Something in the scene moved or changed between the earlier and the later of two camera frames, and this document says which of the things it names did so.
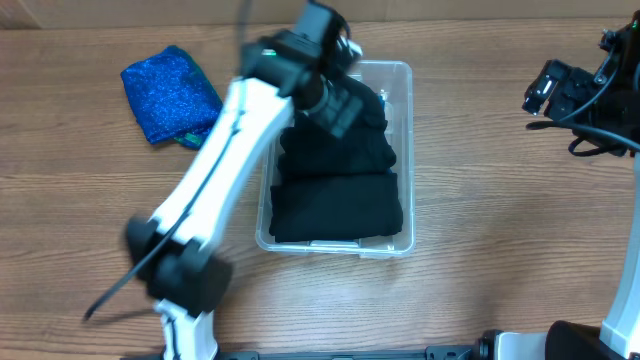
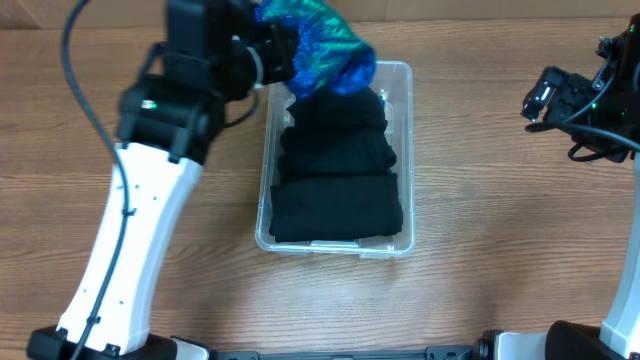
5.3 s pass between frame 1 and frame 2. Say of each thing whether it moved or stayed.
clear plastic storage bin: stayed
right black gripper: stayed
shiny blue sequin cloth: moved
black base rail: stayed
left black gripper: moved
